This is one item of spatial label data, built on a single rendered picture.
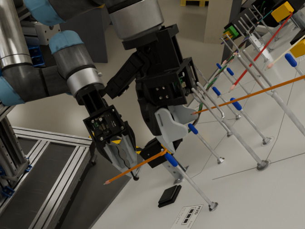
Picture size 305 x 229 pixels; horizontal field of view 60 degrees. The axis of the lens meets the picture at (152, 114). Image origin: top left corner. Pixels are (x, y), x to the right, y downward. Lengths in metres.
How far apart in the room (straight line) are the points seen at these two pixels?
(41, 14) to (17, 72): 0.28
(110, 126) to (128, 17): 0.24
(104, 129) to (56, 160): 1.30
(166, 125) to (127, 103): 2.09
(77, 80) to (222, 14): 3.09
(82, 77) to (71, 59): 0.05
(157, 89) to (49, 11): 0.20
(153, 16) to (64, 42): 0.29
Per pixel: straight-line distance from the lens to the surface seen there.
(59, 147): 1.91
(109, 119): 0.55
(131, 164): 0.60
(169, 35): 0.39
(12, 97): 0.72
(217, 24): 3.62
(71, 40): 0.64
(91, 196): 1.86
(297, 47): 0.51
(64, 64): 0.62
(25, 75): 0.72
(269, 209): 0.32
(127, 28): 0.39
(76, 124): 2.38
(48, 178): 1.76
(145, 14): 0.39
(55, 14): 0.45
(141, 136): 2.18
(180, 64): 0.40
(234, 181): 0.40
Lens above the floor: 1.53
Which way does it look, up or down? 40 degrees down
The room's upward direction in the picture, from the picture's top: straight up
